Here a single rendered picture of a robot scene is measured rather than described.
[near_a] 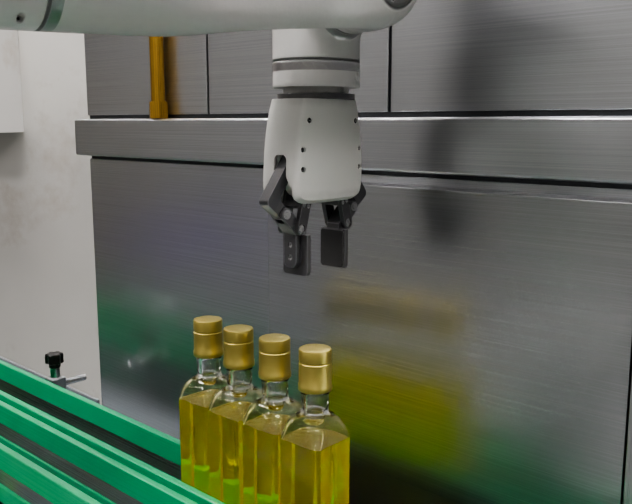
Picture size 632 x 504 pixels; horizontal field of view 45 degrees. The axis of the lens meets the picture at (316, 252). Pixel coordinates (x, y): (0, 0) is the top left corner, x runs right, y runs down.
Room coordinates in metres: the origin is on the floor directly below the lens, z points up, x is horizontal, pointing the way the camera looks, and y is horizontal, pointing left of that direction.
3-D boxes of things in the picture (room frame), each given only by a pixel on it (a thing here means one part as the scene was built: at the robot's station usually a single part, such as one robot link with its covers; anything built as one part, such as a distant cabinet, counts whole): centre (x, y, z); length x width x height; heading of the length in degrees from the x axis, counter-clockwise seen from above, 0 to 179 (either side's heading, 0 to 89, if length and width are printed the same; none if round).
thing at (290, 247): (0.73, 0.03, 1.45); 0.03 x 0.03 x 0.07; 48
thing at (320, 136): (0.76, 0.00, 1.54); 0.10 x 0.07 x 0.11; 138
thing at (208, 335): (0.88, 0.13, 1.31); 0.04 x 0.04 x 0.04
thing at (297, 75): (0.76, 0.00, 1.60); 0.09 x 0.08 x 0.03; 138
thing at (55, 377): (1.26, 0.42, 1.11); 0.07 x 0.04 x 0.13; 137
